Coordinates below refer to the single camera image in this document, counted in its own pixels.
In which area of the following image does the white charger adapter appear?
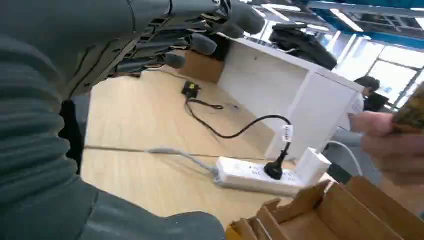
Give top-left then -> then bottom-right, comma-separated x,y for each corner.
294,147 -> 332,187

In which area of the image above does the black bag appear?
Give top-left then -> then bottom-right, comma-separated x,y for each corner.
268,23 -> 339,71

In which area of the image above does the grey power strip cable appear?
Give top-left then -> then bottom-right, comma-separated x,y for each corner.
147,147 -> 220,176

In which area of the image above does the person's hand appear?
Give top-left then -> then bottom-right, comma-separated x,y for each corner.
349,110 -> 424,187

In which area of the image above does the wooden card box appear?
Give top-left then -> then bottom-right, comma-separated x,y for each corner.
225,175 -> 424,240

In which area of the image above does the black robot leg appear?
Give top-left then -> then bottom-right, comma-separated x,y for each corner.
58,99 -> 84,175

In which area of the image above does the brown cardboard box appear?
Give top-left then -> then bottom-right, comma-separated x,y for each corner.
178,49 -> 226,85

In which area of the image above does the white charger cable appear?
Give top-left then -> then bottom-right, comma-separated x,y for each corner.
326,140 -> 364,177

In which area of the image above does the white desk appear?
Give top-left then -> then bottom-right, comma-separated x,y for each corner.
216,33 -> 365,162

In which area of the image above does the grey ribbed left arm sleeve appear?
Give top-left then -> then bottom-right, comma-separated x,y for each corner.
0,34 -> 84,213

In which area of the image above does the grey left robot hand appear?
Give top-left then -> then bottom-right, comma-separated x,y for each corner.
0,0 -> 267,240

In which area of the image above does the person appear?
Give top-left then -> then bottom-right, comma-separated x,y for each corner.
331,75 -> 382,147

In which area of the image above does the small black power box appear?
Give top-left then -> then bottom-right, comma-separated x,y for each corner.
181,80 -> 202,100

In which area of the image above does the white cable label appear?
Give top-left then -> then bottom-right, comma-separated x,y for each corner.
282,124 -> 295,144

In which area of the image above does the white power strip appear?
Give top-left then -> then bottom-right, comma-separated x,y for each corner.
213,156 -> 307,198

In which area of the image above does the long ceiling light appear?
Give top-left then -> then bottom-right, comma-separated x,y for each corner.
329,8 -> 365,33

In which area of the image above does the black plug with cable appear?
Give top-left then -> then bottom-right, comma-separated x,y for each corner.
184,98 -> 294,182

